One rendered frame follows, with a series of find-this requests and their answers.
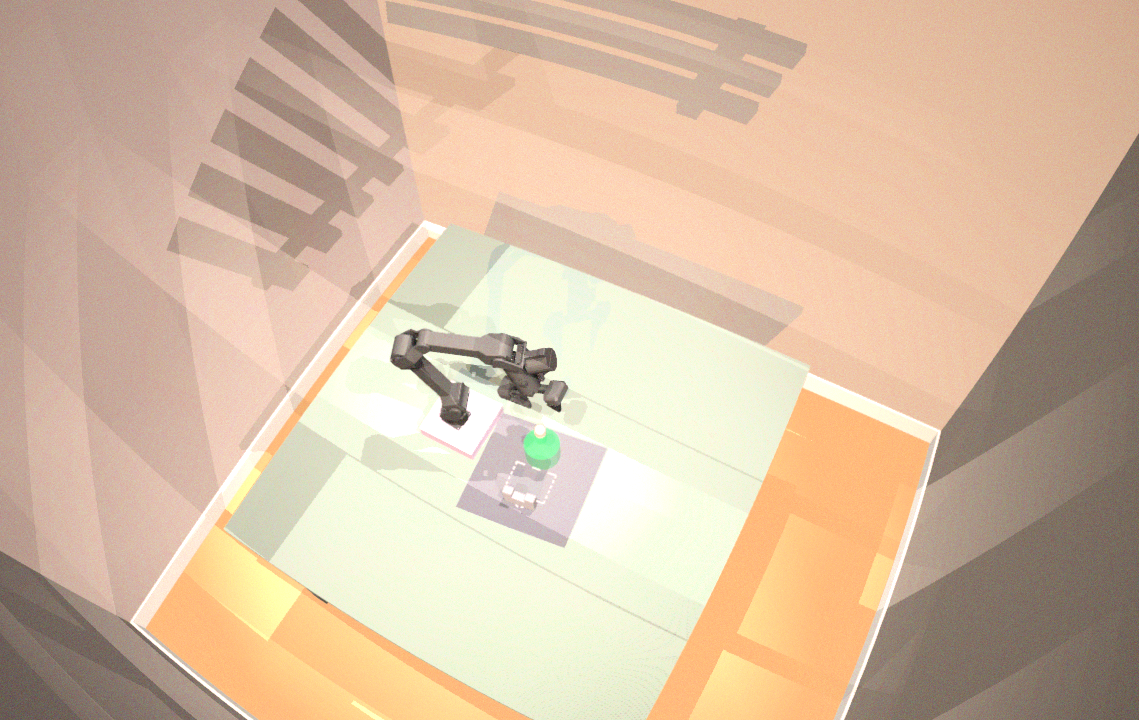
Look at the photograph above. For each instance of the green glass bottle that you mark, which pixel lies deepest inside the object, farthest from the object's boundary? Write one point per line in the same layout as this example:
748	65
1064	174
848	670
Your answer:
542	448

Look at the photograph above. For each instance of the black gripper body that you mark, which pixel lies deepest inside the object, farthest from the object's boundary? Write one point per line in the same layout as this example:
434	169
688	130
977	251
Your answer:
530	385

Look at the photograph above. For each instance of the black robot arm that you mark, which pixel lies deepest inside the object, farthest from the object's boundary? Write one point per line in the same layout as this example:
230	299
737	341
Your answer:
494	349

